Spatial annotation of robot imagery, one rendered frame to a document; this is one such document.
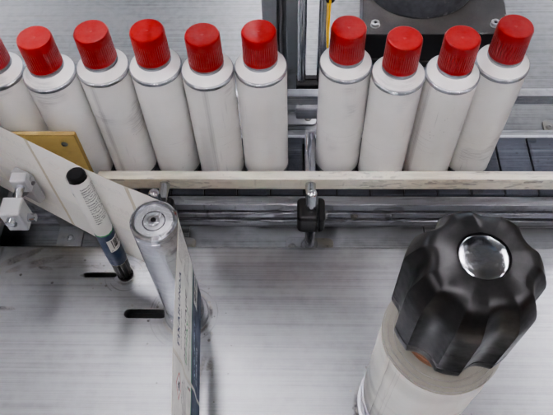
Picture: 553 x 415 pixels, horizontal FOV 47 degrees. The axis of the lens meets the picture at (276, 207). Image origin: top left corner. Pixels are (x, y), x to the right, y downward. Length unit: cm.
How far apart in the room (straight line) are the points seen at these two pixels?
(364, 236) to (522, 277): 41
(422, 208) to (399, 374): 32
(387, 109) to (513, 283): 31
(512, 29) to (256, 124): 26
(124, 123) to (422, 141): 31
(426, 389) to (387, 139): 30
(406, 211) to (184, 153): 27
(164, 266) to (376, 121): 26
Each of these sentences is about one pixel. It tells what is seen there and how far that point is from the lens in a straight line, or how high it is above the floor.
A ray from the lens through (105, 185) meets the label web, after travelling 56.
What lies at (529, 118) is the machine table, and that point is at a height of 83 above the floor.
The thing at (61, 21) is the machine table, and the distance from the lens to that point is 106.
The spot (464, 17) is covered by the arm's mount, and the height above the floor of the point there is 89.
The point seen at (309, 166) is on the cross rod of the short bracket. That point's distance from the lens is 72.
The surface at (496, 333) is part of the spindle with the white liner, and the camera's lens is 38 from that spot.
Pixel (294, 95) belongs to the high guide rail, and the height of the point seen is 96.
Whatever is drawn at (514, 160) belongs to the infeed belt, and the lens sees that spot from 80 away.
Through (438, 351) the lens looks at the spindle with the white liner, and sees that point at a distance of 40.
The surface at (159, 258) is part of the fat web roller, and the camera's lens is 52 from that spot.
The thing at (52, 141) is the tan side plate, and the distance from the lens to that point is 70.
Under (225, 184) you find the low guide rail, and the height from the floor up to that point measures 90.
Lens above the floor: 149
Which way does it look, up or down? 58 degrees down
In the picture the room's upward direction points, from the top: 2 degrees counter-clockwise
